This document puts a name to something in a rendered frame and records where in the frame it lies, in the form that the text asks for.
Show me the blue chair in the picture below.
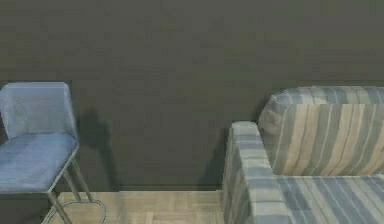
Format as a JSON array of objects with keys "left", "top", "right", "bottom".
[{"left": 0, "top": 81, "right": 108, "bottom": 224}]

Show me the blue beige striped sofa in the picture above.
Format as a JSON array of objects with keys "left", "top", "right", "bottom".
[{"left": 221, "top": 85, "right": 384, "bottom": 224}]

